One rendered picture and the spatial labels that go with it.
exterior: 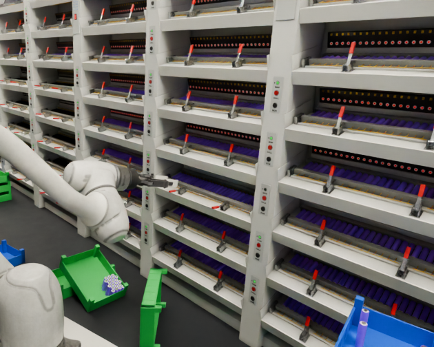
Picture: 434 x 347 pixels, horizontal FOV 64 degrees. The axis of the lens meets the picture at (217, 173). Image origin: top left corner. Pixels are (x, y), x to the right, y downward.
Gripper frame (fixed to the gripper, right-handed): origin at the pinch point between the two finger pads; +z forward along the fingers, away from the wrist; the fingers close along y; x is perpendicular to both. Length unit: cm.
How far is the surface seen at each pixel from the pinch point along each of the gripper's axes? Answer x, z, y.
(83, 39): 61, 7, -100
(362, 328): -15, -10, 85
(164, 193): -10.3, 21.5, -22.8
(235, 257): -26.6, 26.4, 22.8
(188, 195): -7.6, 22.5, -7.5
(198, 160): 10.2, 16.6, -0.9
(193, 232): -24.9, 28.9, -5.0
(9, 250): -68, -11, -107
